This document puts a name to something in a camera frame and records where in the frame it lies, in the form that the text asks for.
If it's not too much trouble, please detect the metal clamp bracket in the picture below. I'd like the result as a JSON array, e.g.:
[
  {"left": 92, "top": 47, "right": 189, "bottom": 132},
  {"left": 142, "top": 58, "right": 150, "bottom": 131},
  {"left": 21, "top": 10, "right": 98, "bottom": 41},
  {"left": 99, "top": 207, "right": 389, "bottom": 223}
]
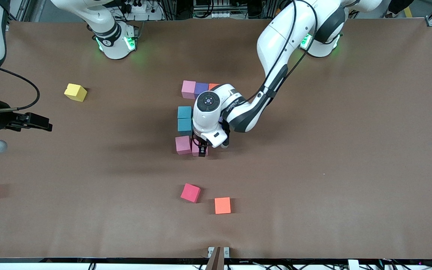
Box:
[{"left": 205, "top": 246, "right": 230, "bottom": 270}]

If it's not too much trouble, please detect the pink foam cube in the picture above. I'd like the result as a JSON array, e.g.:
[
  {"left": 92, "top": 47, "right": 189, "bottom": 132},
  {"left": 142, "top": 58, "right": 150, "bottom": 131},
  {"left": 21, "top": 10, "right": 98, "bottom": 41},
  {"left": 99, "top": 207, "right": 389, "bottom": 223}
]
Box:
[
  {"left": 175, "top": 136, "right": 193, "bottom": 155},
  {"left": 192, "top": 142, "right": 209, "bottom": 157},
  {"left": 181, "top": 80, "right": 197, "bottom": 100}
]

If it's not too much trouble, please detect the brown paper table cover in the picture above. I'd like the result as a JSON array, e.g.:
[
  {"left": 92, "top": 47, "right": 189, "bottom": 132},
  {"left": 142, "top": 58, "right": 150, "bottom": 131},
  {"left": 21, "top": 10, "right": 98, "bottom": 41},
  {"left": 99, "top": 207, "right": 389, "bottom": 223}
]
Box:
[{"left": 0, "top": 19, "right": 432, "bottom": 259}]

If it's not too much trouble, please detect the white socket box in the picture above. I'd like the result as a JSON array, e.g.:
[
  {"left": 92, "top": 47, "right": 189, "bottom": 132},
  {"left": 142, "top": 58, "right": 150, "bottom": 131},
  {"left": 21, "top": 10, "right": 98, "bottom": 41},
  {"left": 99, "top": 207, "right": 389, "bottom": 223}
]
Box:
[{"left": 193, "top": 0, "right": 235, "bottom": 19}]

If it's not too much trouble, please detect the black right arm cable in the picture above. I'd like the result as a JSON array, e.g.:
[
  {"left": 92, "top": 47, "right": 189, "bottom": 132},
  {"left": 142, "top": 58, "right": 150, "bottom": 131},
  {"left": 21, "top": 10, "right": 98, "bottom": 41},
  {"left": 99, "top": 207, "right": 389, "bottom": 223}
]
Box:
[{"left": 0, "top": 67, "right": 41, "bottom": 112}]

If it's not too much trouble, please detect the red foam cube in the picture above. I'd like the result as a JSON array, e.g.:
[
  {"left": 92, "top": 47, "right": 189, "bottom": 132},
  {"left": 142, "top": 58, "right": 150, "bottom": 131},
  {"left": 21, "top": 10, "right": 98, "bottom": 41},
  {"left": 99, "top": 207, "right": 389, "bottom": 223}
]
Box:
[{"left": 180, "top": 183, "right": 201, "bottom": 203}]

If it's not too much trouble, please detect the white power strip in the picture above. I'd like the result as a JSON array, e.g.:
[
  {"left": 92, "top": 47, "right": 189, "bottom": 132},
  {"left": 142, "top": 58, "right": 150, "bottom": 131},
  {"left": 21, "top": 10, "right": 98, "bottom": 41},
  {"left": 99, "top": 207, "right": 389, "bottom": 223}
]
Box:
[{"left": 120, "top": 0, "right": 164, "bottom": 21}]

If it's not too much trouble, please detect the yellow foam cube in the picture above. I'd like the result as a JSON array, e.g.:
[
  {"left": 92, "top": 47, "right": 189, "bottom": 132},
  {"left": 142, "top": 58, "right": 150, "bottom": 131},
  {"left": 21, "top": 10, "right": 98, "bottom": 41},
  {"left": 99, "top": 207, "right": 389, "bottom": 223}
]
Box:
[{"left": 64, "top": 83, "right": 88, "bottom": 102}]

